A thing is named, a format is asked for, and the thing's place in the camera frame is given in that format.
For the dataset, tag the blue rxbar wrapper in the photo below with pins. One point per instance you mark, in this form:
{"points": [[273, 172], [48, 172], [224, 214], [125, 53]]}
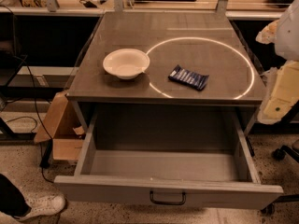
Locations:
{"points": [[189, 78]]}

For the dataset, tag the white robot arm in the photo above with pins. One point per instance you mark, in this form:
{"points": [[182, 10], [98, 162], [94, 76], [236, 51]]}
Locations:
{"points": [[284, 34]]}

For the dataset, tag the white ceramic bowl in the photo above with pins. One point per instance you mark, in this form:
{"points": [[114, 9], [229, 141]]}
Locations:
{"points": [[126, 63]]}

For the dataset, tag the black trouser leg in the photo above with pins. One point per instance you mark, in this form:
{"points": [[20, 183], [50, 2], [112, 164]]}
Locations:
{"points": [[12, 201]]}

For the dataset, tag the white sneaker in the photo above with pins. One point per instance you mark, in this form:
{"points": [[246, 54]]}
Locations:
{"points": [[45, 206]]}

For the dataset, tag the brown cardboard box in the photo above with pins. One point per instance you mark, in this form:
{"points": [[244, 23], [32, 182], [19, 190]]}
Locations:
{"points": [[62, 127]]}

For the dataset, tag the black office chair base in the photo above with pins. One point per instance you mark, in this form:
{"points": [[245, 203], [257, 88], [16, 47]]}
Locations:
{"points": [[279, 154]]}

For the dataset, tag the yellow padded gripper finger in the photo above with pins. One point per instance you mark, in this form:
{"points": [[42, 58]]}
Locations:
{"points": [[282, 92]]}

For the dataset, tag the grey open top drawer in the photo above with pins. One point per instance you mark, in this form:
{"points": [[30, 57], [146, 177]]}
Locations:
{"points": [[202, 152]]}

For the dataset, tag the grey cabinet with glossy top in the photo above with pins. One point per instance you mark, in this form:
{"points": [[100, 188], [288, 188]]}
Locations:
{"points": [[205, 43]]}

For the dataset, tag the black drawer handle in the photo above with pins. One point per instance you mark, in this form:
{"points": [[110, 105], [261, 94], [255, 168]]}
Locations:
{"points": [[173, 199]]}

